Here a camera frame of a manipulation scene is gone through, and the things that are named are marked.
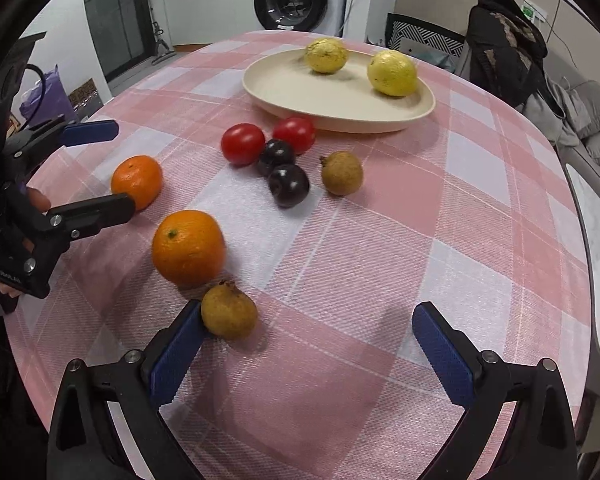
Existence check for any white counter cabinet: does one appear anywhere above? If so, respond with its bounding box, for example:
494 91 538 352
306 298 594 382
147 0 255 52

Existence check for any purple bag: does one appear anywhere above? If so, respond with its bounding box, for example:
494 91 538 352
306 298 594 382
20 65 73 127

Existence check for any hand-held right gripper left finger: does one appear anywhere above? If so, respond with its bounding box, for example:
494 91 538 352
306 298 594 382
46 299 216 480

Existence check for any small mandarin orange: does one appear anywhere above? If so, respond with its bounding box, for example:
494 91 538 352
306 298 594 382
111 155 164 212

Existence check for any stick vacuum cleaner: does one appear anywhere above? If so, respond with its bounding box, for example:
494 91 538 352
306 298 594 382
151 20 177 65

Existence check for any dark purple plum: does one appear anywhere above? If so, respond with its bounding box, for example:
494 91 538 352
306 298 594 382
257 139 296 177
267 164 311 208

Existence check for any person's left hand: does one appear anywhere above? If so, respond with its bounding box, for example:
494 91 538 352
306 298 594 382
0 186 52 300

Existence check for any black patterned chair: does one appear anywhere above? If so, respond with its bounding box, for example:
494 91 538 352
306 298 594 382
386 12 468 76

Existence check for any grey sofa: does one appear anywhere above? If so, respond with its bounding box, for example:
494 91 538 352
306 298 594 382
530 52 600 211

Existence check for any cream oval plate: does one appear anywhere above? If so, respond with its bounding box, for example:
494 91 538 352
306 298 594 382
243 47 436 134

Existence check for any patterned cardboard box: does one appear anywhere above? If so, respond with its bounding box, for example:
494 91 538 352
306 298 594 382
67 77 105 122

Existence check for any pink checked tablecloth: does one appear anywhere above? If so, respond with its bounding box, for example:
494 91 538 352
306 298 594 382
2 30 593 480

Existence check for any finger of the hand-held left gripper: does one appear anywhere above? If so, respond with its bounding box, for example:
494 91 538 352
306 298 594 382
2 116 120 181
0 182 137 300

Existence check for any large orange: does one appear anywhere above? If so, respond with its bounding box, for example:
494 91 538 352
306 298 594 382
152 210 227 288

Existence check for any smooth yellow fruit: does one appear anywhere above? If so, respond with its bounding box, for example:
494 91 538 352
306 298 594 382
367 50 419 97

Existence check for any wrinkled yellow fruit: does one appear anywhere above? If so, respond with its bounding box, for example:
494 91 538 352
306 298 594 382
303 37 349 75

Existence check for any red tomato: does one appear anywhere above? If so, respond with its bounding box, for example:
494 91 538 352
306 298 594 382
221 123 266 166
272 116 317 155

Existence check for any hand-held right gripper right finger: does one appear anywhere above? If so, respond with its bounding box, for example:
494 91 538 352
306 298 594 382
411 301 578 480

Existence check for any brown longan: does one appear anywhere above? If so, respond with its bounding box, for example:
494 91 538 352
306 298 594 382
201 280 258 339
320 151 364 196

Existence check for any crumpled plastic bag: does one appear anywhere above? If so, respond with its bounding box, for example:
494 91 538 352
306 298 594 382
395 37 458 72

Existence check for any dark glass door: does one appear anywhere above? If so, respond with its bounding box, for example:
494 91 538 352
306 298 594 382
82 0 148 82

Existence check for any grey garment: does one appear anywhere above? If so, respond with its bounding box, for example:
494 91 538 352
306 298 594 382
522 80 581 147

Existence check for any black jacket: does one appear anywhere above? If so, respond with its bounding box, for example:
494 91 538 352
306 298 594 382
467 0 551 108

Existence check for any black cable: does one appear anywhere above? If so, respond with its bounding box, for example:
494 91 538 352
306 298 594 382
22 64 49 127

